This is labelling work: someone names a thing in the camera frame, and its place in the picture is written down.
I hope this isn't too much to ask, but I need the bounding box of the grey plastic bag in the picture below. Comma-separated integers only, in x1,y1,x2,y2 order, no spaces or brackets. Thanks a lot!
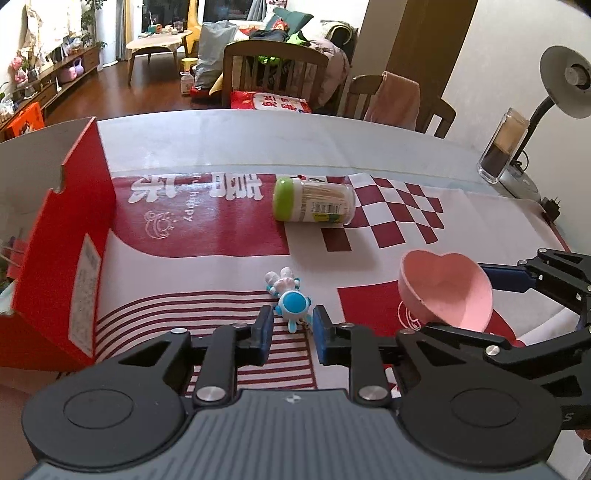
194,21,239,91

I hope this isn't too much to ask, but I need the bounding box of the glass cup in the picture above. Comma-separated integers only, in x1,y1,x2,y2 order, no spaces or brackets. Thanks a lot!
478,107,531,185

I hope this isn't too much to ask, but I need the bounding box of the green cushion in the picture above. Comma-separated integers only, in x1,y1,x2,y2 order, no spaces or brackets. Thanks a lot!
265,9,315,33

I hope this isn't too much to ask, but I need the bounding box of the pink kettlebell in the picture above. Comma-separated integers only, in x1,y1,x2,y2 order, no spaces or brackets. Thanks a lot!
61,58,85,83

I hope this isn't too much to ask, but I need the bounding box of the wooden slatted chair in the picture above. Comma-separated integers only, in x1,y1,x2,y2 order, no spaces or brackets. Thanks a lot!
222,41,329,112

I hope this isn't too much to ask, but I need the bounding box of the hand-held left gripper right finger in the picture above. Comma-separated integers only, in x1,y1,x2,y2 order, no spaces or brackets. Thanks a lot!
312,305,482,408

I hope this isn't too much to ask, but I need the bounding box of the wooden chair with towel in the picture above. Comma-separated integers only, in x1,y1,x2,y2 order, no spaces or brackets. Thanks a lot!
346,74,457,139

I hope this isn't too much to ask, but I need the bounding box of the potted plant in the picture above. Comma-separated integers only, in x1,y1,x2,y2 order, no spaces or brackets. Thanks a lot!
81,0,107,51

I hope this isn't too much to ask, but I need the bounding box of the pink heart-shaped bowl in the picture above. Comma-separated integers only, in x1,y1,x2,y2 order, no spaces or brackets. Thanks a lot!
398,249,494,333

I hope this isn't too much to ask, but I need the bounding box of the red white printed table mat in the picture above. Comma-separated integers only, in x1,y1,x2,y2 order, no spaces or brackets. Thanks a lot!
95,172,574,398

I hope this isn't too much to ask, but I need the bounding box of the grey desk lamp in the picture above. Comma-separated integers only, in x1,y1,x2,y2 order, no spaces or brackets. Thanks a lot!
501,45,591,200

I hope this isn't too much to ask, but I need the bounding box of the red printed cushion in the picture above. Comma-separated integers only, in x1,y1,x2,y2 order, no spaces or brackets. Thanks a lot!
229,90,313,114

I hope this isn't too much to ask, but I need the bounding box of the orange box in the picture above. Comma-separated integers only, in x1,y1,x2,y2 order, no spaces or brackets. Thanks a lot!
4,102,46,140

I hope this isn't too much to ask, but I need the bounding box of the wooden low cabinet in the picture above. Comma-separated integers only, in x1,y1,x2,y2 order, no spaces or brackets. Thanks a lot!
0,44,102,126

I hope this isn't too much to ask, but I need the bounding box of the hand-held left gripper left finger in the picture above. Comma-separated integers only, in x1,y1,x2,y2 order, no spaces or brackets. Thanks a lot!
115,305,275,408

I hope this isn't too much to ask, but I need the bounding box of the red cardboard shoe box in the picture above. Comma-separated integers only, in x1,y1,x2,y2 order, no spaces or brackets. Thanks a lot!
0,116,116,371

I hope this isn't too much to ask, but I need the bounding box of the pink towel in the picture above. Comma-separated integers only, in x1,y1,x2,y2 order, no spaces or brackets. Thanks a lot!
365,71,421,133

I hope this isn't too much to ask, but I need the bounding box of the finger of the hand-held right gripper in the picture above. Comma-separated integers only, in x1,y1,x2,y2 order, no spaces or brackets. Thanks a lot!
478,248,591,315
419,322,591,387

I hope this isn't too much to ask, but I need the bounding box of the white blue rabbit toy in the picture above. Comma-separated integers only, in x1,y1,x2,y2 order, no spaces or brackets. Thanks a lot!
264,267,316,334

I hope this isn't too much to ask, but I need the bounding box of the round wooden coffee table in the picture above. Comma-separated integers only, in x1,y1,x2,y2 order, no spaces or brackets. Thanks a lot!
126,30,194,86

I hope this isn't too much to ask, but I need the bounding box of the toothpick jar with green lid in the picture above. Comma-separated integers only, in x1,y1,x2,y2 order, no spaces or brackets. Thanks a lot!
272,176,357,226

